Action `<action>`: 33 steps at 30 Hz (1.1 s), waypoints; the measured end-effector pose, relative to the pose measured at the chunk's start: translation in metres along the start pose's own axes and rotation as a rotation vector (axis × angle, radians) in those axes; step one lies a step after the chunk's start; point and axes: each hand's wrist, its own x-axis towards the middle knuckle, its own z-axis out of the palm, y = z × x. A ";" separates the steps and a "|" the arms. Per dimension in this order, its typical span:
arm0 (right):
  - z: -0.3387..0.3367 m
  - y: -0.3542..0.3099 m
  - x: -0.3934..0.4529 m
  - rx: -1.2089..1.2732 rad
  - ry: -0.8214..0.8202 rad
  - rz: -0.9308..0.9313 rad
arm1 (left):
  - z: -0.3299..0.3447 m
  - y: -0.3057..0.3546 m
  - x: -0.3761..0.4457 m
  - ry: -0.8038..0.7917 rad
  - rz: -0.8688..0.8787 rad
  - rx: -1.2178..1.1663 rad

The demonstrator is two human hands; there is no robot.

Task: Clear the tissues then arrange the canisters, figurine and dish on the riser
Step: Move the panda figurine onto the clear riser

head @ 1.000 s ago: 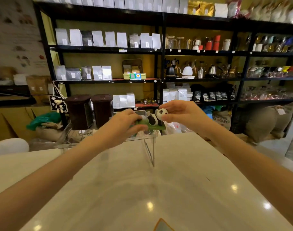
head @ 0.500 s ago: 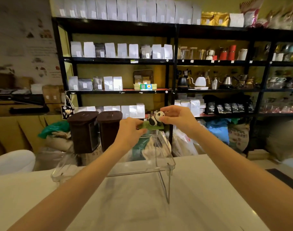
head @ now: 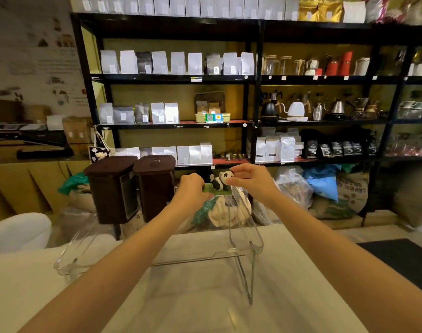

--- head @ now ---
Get clear acrylic display stand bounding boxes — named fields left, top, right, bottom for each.
left=54, top=185, right=265, bottom=306

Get person's right hand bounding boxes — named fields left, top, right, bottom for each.
left=225, top=163, right=283, bottom=205

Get row of black coffee packets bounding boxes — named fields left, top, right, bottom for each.
left=303, top=138, right=378, bottom=159

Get person's right forearm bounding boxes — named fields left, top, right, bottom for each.
left=266, top=193, right=422, bottom=333

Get gold coffee packet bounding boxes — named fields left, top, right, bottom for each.
left=318, top=0, right=343, bottom=23
left=298, top=0, right=321, bottom=22

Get white packets with black label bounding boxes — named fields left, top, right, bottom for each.
left=255, top=135, right=304, bottom=163

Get black floor mat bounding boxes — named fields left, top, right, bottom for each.
left=357, top=238, right=422, bottom=299

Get pink and silver packet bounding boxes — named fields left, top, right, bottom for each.
left=366, top=0, right=389, bottom=24

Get red coffee pots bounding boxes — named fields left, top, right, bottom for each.
left=325, top=51, right=354, bottom=77

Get row of white and grey packets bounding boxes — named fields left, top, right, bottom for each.
left=100, top=50, right=255, bottom=76

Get black gooseneck kettle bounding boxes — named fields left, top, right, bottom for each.
left=260, top=91, right=284, bottom=123

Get glass coffee maker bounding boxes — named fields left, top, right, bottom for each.
left=352, top=97, right=370, bottom=119

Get white ceramic pitcher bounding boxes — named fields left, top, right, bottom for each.
left=354, top=57, right=371, bottom=76

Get green plastic bag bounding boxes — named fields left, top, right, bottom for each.
left=57, top=172, right=90, bottom=195

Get black metal shelving unit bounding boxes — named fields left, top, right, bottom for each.
left=70, top=12, right=422, bottom=219

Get panda figurine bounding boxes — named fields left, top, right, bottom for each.
left=203, top=171, right=235, bottom=195

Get row of tall white packets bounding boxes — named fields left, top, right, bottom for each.
left=70, top=0, right=300, bottom=21

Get person's left hand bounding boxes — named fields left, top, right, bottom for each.
left=170, top=173, right=214, bottom=214

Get row of short white packets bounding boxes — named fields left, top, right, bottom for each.
left=114, top=142, right=214, bottom=167

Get white chair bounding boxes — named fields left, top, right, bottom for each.
left=0, top=212, right=53, bottom=256

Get cow pattern tote bag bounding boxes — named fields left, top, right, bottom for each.
left=88, top=129, right=112, bottom=163

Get group of glass jars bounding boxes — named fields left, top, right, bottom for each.
left=263, top=55, right=306, bottom=76

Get wide grey coffee packet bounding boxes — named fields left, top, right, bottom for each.
left=113, top=106, right=135, bottom=125

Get white gooseneck kettle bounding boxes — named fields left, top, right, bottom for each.
left=280, top=100, right=309, bottom=122

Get person's left forearm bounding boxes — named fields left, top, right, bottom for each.
left=18, top=201, right=202, bottom=333

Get small brown plastic bin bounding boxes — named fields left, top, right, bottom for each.
left=133, top=154, right=177, bottom=223

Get clear plastic bag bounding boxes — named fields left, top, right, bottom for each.
left=274, top=166, right=314, bottom=210

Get burlap coffee sack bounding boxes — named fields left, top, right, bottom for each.
left=307, top=170, right=370, bottom=219

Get dark grey coffee packet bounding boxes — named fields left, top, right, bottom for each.
left=134, top=103, right=150, bottom=125

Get wide white packet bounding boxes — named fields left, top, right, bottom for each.
left=343, top=1, right=367, bottom=24

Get white cups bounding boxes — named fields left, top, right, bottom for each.
left=398, top=100, right=422, bottom=119

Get white coffee packet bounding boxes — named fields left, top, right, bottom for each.
left=99, top=102, right=114, bottom=125
left=164, top=102, right=180, bottom=125
left=150, top=102, right=166, bottom=125

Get brown wooden tray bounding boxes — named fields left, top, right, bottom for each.
left=194, top=91, right=226, bottom=115

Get large brown plastic bin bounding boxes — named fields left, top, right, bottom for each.
left=84, top=155, right=141, bottom=225

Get green tray with small boxes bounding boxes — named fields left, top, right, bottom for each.
left=195, top=100, right=231, bottom=124

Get blue plastic bag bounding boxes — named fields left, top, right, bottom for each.
left=303, top=165, right=340, bottom=202

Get steel gooseneck kettle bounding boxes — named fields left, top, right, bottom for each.
left=325, top=98, right=351, bottom=121

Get black counter device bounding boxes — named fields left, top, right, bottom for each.
left=16, top=146, right=75, bottom=160

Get white cloth sack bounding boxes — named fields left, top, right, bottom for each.
left=193, top=195, right=254, bottom=230

